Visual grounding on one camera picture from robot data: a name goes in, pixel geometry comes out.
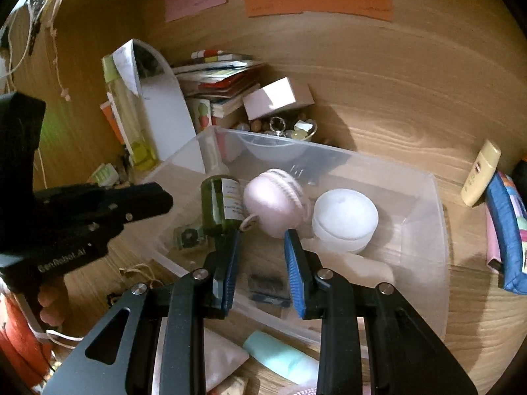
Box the teal tube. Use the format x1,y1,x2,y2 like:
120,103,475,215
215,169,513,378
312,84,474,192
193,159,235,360
241,330,320,386

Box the green and white packet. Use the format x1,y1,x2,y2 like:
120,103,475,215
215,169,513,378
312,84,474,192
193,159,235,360
88,162,121,187

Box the small dark gadget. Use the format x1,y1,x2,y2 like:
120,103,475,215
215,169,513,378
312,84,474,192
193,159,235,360
172,225,207,250

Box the clear plastic storage box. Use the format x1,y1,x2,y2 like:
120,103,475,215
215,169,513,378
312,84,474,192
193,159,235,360
142,125,450,356

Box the cream sunscreen tube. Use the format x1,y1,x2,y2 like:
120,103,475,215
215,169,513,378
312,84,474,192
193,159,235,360
460,139,502,207

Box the clear bottle with yellow-green lid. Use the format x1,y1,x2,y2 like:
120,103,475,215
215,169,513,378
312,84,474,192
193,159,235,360
101,55,157,172

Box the person's left hand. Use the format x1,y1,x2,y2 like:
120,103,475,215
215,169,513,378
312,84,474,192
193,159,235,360
37,283,69,330

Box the white bowl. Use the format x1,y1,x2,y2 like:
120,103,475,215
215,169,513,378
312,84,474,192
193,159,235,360
238,133,306,164

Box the wooden desktop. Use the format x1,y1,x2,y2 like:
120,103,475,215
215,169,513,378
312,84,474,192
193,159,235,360
37,41,527,395

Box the wooden bead bracelet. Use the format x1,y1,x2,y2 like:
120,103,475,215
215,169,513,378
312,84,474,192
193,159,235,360
232,117,269,135

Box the orange cloth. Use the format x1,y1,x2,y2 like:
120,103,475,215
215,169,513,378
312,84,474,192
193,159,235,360
0,291,53,381

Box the glass dish with trinkets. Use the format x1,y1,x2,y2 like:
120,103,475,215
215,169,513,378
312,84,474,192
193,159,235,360
267,114,318,143

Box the blue pencil case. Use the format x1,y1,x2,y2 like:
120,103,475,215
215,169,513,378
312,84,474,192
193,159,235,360
485,170,527,295

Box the white cord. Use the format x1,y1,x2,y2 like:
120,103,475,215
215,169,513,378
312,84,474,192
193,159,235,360
5,7,42,93

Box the white round frosted jar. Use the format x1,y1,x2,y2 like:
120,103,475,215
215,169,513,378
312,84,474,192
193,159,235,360
311,188,380,255

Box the pink round macaron case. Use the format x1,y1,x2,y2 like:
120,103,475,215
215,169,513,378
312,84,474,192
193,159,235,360
242,168,315,239

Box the green glass bottle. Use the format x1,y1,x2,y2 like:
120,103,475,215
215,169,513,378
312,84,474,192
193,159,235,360
200,175,244,238

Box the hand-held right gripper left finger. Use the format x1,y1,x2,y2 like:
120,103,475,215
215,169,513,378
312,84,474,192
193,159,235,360
41,229,242,395

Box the brown twine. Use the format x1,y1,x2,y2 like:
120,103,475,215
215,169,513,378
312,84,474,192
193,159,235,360
119,262,166,289

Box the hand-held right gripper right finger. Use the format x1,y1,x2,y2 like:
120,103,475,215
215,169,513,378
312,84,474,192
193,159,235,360
284,229,479,395

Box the pink and white cardboard box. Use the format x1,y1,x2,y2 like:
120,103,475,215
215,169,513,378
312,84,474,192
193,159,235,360
241,77,316,121

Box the stack of books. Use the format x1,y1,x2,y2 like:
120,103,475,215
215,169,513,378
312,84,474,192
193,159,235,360
170,49,269,131

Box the knotted string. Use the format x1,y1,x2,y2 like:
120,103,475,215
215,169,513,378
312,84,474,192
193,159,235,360
40,0,73,102

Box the orange book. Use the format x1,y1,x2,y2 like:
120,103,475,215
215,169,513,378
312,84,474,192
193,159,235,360
99,92,125,145

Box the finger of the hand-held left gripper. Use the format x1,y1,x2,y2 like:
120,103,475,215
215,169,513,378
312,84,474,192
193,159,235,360
88,182,174,232

